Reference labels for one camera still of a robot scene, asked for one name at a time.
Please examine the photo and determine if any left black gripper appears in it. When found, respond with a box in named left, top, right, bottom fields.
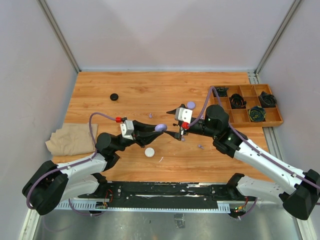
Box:
left=112, top=120, right=164, bottom=153

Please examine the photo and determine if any purple charging case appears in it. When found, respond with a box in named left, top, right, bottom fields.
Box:
left=186, top=101, right=196, bottom=110
left=154, top=123, right=168, bottom=132

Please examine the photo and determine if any white earbud charging case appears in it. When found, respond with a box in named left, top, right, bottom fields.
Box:
left=144, top=147, right=155, bottom=158

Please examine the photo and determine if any black earbud charging case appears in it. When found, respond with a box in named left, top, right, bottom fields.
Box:
left=109, top=93, right=119, bottom=101

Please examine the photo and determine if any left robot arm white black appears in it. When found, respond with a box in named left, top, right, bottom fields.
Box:
left=22, top=120, right=163, bottom=216

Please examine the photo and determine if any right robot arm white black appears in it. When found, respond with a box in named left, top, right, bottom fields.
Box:
left=168, top=104, right=320, bottom=220

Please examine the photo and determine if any rolled dark tie top left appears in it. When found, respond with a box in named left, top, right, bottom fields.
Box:
left=212, top=86, right=229, bottom=97

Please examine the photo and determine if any rolled dark tie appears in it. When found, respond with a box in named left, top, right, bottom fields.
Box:
left=212, top=86, right=229, bottom=97
left=258, top=91, right=277, bottom=108

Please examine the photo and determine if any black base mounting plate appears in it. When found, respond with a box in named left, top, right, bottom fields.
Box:
left=78, top=181, right=246, bottom=207

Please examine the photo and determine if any rolled black tie centre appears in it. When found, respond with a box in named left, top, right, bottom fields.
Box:
left=229, top=93, right=247, bottom=109

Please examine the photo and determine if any beige folded cloth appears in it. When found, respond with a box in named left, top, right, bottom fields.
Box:
left=45, top=123, right=95, bottom=156

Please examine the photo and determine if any wooden compartment tray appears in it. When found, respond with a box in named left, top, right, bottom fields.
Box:
left=205, top=84, right=283, bottom=128

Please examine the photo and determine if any rolled blue yellow tie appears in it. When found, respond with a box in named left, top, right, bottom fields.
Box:
left=248, top=106, right=266, bottom=123

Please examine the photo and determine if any rolled dark tie right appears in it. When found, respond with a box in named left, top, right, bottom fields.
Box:
left=258, top=91, right=277, bottom=108

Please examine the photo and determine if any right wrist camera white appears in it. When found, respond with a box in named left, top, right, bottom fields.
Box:
left=174, top=107, right=193, bottom=124

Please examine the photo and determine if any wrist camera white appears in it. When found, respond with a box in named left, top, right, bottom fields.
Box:
left=174, top=107, right=193, bottom=124
left=120, top=120, right=135, bottom=140

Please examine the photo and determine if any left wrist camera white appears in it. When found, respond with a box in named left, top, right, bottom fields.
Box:
left=120, top=120, right=135, bottom=140

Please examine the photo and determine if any white slotted cable duct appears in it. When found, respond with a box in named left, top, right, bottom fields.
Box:
left=55, top=200, right=231, bottom=214

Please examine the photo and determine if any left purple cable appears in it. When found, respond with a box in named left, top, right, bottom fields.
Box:
left=26, top=112, right=123, bottom=210

